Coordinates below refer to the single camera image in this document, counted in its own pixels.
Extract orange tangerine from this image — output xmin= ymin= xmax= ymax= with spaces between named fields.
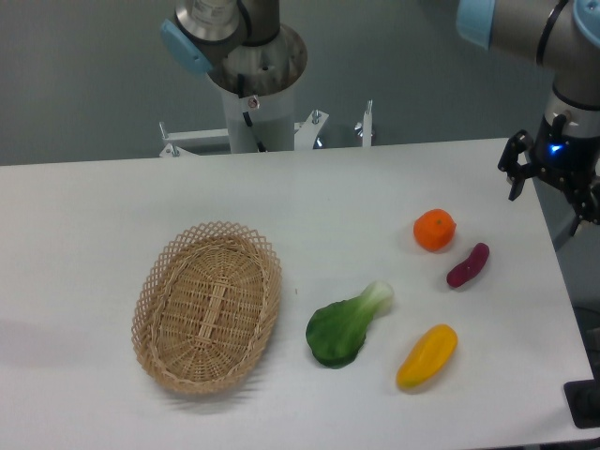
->
xmin=412 ymin=209 xmax=457 ymax=251

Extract oval wicker basket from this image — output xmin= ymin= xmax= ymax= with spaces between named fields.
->
xmin=131 ymin=221 xmax=282 ymax=395

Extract green bok choy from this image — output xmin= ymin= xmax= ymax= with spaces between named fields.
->
xmin=305 ymin=280 xmax=395 ymax=368

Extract yellow mango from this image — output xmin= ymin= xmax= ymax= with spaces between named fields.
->
xmin=396 ymin=323 xmax=458 ymax=390

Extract black cable on pedestal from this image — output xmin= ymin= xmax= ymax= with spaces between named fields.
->
xmin=235 ymin=73 xmax=268 ymax=154

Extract white metal mounting frame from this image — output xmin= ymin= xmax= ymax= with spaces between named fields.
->
xmin=158 ymin=99 xmax=375 ymax=158

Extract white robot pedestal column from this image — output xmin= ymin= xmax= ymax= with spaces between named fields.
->
xmin=219 ymin=87 xmax=294 ymax=154

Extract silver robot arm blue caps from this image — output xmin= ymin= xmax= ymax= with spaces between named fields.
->
xmin=160 ymin=1 xmax=599 ymax=225

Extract black box at table edge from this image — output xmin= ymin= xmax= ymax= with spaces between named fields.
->
xmin=563 ymin=380 xmax=599 ymax=429

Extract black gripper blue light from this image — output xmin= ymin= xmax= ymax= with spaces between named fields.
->
xmin=498 ymin=114 xmax=599 ymax=236

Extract purple sweet potato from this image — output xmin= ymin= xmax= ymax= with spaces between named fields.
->
xmin=446 ymin=243 xmax=490 ymax=288

